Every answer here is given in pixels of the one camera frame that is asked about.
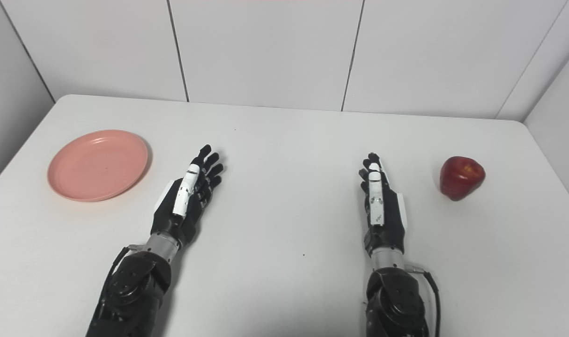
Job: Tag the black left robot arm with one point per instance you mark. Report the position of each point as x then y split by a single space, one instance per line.
134 290

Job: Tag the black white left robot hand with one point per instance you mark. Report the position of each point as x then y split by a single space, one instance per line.
181 199

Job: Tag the pink round plate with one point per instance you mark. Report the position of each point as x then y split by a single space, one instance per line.
97 166

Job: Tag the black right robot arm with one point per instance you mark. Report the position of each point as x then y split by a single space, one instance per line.
394 299

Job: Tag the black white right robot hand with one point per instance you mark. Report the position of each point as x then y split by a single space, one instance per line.
382 206

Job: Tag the red apple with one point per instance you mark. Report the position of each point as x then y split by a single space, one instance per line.
461 178

